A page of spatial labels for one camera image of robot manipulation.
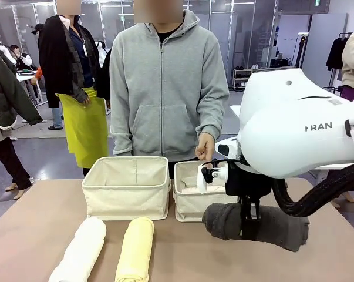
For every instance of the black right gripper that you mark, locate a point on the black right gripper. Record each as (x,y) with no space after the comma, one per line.
(247,183)

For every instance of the dark grey towel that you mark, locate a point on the dark grey towel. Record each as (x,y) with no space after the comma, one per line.
(282,229)

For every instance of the yellow towel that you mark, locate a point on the yellow towel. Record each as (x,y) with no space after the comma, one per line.
(135,249)

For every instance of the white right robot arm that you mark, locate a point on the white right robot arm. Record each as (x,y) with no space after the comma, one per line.
(282,117)

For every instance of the person's right forearm grey sleeve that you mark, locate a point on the person's right forearm grey sleeve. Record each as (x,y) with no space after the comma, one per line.
(121,132)

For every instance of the person's left forearm grey sleeve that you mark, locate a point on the person's left forearm grey sleeve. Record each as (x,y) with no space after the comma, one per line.
(216,117)

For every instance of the person's left hand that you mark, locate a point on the person's left hand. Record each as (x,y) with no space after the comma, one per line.
(206,145)

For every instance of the beige fabric basket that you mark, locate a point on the beige fabric basket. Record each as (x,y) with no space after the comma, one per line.
(188,205)
(126,199)

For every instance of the white table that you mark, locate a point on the white table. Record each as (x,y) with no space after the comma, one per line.
(235,111)

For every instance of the white shoe rack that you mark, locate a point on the white shoe rack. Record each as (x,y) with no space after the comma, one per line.
(238,79)

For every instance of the black clothes rack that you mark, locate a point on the black clothes rack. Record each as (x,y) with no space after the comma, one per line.
(332,89)

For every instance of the person in grey hoodie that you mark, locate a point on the person in grey hoodie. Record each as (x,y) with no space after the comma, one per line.
(165,88)

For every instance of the rolled white towel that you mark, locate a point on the rolled white towel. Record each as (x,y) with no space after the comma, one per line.
(82,249)

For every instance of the black suitcase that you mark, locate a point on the black suitcase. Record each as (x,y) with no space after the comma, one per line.
(279,62)

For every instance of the black tripod pole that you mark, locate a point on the black tripod pole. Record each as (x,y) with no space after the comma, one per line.
(300,53)

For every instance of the hanging black garment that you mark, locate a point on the hanging black garment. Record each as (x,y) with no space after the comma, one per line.
(336,54)

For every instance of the person in dark green jacket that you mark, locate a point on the person in dark green jacket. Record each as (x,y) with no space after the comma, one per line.
(3,97)

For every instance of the seated person black white jacket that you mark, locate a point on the seated person black white jacket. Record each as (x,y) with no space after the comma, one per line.
(22,58)

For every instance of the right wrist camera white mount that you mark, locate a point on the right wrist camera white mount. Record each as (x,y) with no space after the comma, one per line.
(201,186)

